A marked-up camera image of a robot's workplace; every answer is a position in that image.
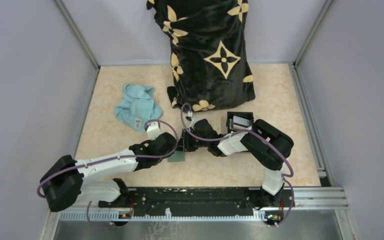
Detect aluminium frame rail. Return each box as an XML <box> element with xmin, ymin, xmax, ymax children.
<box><xmin>112</xmin><ymin>187</ymin><xmax>349</xmax><ymax>212</ymax></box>

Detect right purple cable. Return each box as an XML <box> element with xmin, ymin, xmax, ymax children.
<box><xmin>179</xmin><ymin>101</ymin><xmax>296</xmax><ymax>229</ymax></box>

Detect stack of cards in tray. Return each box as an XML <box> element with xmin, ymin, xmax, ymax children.
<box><xmin>232</xmin><ymin>115</ymin><xmax>252</xmax><ymax>128</ymax></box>

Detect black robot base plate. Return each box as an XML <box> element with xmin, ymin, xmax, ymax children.
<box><xmin>98</xmin><ymin>187</ymin><xmax>292</xmax><ymax>217</ymax></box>

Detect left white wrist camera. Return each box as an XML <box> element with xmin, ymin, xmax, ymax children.
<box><xmin>146</xmin><ymin>121</ymin><xmax>163</xmax><ymax>140</ymax></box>

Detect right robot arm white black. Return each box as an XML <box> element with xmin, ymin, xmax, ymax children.
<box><xmin>183</xmin><ymin>116</ymin><xmax>294</xmax><ymax>206</ymax></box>

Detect white slotted cable duct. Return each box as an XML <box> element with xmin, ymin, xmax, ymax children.
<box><xmin>59</xmin><ymin>208</ymin><xmax>280</xmax><ymax>223</ymax></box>

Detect light blue cloth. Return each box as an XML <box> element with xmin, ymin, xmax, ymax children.
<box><xmin>114</xmin><ymin>84</ymin><xmax>163</xmax><ymax>133</ymax></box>

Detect black beige flower-patterned blanket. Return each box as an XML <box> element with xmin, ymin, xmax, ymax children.
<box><xmin>146</xmin><ymin>0</ymin><xmax>256</xmax><ymax>112</ymax></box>

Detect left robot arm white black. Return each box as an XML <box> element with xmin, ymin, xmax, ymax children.
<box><xmin>37</xmin><ymin>132</ymin><xmax>178</xmax><ymax>212</ymax></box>

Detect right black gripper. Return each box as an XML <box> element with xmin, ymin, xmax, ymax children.
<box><xmin>174</xmin><ymin>128</ymin><xmax>210</xmax><ymax>152</ymax></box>

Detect purple cable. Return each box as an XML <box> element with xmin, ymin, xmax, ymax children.
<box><xmin>36</xmin><ymin>119</ymin><xmax>180</xmax><ymax>231</ymax></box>
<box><xmin>179</xmin><ymin>101</ymin><xmax>296</xmax><ymax>229</ymax></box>

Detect black card tray box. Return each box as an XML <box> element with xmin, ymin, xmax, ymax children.
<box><xmin>226</xmin><ymin>111</ymin><xmax>254</xmax><ymax>133</ymax></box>

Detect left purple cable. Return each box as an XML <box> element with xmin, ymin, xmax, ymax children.
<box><xmin>36</xmin><ymin>119</ymin><xmax>180</xmax><ymax>231</ymax></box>

